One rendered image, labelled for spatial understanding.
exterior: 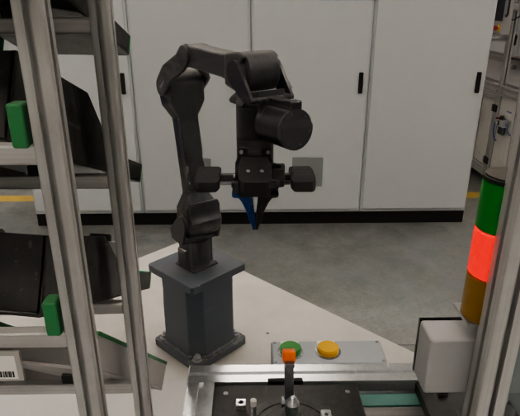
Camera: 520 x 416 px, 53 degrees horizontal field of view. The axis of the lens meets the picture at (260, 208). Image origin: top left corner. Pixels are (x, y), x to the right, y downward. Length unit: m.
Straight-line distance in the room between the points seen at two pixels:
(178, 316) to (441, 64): 3.02
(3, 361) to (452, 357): 0.43
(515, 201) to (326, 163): 3.28
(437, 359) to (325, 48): 3.13
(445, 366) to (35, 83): 0.47
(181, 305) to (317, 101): 2.72
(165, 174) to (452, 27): 2.18
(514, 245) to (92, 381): 0.39
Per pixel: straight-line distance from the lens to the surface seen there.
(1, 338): 0.49
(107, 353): 0.67
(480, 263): 0.55
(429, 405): 0.92
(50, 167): 0.41
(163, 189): 3.83
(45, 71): 0.39
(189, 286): 1.01
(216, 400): 0.89
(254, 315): 1.28
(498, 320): 0.55
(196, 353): 1.12
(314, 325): 1.25
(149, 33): 3.61
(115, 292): 0.65
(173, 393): 1.08
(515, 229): 0.51
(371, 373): 0.97
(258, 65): 0.75
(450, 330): 0.60
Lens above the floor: 1.57
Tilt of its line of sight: 22 degrees down
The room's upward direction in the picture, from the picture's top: straight up
